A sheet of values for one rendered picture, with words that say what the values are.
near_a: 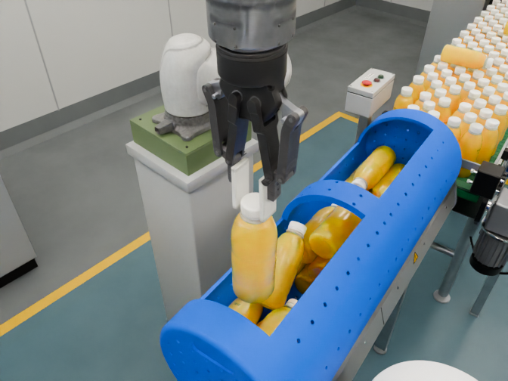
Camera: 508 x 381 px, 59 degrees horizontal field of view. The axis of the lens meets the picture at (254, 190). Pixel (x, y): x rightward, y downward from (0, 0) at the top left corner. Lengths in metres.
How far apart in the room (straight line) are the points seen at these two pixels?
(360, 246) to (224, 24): 0.55
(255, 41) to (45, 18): 3.18
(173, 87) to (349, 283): 0.80
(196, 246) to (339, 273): 0.82
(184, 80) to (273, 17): 0.92
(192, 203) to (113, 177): 1.76
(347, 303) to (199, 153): 0.73
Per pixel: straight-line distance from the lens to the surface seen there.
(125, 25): 3.90
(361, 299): 0.86
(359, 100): 1.70
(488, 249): 1.82
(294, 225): 0.96
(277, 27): 0.45
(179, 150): 1.35
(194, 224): 1.49
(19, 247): 2.52
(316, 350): 0.77
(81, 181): 3.18
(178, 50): 1.33
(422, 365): 0.96
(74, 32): 3.69
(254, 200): 0.61
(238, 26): 0.44
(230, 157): 0.57
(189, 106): 1.38
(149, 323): 2.27
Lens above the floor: 1.83
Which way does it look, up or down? 39 degrees down
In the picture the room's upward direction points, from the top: straight up
